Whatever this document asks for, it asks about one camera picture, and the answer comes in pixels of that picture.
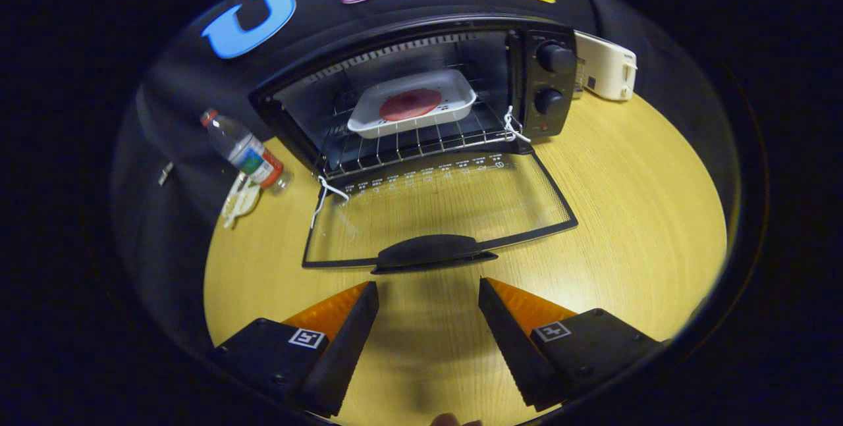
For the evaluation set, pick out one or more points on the round pink meat slice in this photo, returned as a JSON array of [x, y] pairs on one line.
[[409, 105]]

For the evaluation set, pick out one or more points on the silver cloth clip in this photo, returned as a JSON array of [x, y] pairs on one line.
[[165, 174]]

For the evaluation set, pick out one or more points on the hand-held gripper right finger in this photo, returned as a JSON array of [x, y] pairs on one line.
[[507, 340]]

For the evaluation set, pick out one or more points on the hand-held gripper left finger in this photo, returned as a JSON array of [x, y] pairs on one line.
[[346, 353]]

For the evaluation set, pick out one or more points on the white square food tray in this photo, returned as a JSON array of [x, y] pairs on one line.
[[454, 93]]

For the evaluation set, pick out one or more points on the clear plastic water bottle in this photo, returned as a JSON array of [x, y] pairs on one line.
[[247, 153]]

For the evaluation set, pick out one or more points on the black toaster oven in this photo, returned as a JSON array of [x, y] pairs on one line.
[[550, 80]]

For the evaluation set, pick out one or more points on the white bread toaster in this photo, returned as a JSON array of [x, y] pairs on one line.
[[609, 67]]

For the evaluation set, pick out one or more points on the white divided snack dish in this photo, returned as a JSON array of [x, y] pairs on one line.
[[240, 202]]

